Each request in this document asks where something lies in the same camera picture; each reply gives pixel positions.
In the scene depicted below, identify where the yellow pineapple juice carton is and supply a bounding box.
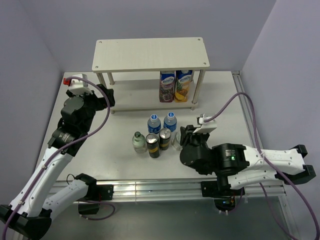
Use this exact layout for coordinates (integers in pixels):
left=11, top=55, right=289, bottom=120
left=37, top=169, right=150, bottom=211
left=173, top=70, right=193, bottom=103

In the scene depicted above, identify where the purple grape juice carton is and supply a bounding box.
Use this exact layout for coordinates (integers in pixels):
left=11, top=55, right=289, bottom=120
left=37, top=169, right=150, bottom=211
left=159, top=71, right=176, bottom=103

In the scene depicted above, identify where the black yellow can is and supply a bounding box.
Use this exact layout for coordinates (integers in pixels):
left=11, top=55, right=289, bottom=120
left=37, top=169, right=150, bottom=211
left=145, top=133, right=160, bottom=158
left=159, top=128, right=172, bottom=151

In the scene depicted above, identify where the white two-tier shelf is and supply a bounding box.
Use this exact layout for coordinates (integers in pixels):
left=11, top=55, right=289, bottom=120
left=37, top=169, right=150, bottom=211
left=92, top=37, right=210, bottom=113

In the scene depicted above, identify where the aluminium rail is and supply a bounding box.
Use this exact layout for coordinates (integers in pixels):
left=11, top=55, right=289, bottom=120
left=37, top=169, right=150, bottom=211
left=231, top=71, right=257, bottom=148
left=48, top=178, right=286, bottom=203

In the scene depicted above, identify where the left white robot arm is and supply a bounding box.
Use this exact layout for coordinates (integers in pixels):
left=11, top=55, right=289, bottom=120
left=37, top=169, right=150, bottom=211
left=0, top=84, right=116, bottom=240

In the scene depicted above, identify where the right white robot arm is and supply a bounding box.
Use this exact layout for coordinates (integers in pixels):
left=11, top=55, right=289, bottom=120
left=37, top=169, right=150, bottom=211
left=179, top=125, right=316, bottom=195

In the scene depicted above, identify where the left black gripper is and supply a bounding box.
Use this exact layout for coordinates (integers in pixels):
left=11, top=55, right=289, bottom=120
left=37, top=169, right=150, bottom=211
left=67, top=83, right=115, bottom=133

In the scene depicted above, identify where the purple cable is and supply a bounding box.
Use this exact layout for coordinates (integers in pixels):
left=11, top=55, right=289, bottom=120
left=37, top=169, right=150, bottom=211
left=1, top=76, right=116, bottom=235
left=204, top=92, right=320, bottom=240

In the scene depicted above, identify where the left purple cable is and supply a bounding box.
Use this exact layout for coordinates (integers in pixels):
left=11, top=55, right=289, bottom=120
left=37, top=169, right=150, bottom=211
left=1, top=76, right=116, bottom=235

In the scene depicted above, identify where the blue-label water bottle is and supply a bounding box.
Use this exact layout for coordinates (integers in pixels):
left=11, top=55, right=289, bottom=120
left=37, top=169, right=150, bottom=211
left=163, top=112, right=177, bottom=133
left=147, top=114, right=161, bottom=135

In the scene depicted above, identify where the clear glass bottle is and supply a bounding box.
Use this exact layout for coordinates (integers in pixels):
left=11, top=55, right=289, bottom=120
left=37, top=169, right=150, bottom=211
left=171, top=131, right=183, bottom=151
left=132, top=131, right=147, bottom=154

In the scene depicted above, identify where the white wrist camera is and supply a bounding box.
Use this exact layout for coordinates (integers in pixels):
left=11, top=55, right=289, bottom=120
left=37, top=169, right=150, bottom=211
left=192, top=113, right=218, bottom=134
left=63, top=78, right=92, bottom=96

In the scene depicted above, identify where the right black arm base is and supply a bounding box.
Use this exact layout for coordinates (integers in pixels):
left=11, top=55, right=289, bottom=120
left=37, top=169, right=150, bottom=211
left=200, top=181, right=245, bottom=216

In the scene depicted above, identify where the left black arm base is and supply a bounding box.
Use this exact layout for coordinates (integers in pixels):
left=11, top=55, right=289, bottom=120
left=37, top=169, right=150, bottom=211
left=77, top=184, right=114, bottom=216

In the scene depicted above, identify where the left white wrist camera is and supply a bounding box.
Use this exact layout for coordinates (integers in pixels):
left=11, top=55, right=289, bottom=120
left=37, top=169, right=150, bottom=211
left=63, top=78, right=92, bottom=96

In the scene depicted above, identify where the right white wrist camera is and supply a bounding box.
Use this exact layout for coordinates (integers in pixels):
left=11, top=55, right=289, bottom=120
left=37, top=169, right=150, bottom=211
left=192, top=113, right=218, bottom=134

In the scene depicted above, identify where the aluminium right rail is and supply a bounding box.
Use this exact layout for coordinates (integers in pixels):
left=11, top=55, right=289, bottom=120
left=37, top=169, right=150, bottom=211
left=231, top=71, right=257, bottom=148

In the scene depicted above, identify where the aluminium front rail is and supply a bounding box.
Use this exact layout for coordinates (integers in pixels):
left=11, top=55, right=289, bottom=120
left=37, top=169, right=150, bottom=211
left=48, top=178, right=286, bottom=203

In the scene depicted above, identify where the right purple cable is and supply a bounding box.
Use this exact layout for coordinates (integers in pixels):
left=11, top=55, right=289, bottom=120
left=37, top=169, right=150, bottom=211
left=204, top=92, right=320, bottom=240

